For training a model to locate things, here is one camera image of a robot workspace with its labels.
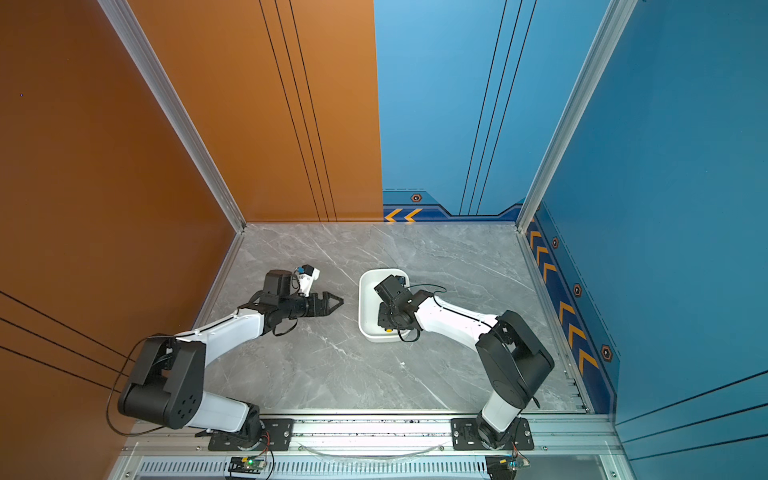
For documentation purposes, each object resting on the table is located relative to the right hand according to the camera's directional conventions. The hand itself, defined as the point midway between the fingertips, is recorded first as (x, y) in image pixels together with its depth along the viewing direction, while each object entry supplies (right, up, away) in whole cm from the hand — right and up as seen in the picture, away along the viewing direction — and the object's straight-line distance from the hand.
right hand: (382, 320), depth 88 cm
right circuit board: (+30, -31, -18) cm, 47 cm away
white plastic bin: (-5, +4, +9) cm, 11 cm away
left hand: (-15, +6, +1) cm, 16 cm away
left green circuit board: (-32, -31, -18) cm, 47 cm away
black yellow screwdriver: (+2, -2, -4) cm, 5 cm away
